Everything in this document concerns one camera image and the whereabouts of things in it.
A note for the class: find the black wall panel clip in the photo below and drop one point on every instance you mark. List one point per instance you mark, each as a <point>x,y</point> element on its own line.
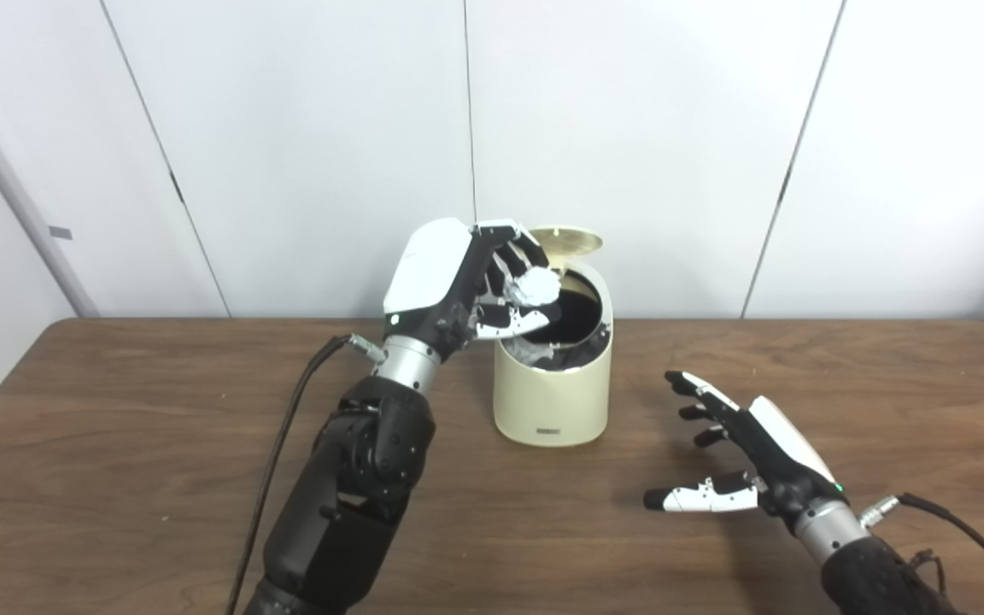
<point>177,188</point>

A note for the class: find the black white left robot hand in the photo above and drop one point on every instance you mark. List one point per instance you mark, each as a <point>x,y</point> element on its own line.
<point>428,273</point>

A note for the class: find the grey tape piece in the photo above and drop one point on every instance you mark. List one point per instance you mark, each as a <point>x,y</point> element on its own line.
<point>61,232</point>

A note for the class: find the black bin liner bag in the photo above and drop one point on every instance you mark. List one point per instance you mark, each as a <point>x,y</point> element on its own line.
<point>582,312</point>

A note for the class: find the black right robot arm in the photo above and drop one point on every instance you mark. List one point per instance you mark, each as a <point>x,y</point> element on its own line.
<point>834,534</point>

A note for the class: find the cream-colored bin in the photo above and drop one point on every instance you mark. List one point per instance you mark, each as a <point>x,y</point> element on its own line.
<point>552,401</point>

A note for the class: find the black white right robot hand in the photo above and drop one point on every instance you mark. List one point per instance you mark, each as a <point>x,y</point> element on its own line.
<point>778,461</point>

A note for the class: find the grey wall post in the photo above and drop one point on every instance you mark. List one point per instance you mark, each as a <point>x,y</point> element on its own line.
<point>22,201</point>

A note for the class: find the white paper ball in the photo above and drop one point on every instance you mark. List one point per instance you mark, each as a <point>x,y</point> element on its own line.
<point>536,286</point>

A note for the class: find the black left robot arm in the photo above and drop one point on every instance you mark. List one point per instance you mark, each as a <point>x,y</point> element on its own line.
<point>347,495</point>

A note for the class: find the cream round bin lid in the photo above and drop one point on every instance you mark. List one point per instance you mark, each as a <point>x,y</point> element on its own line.
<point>573,241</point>

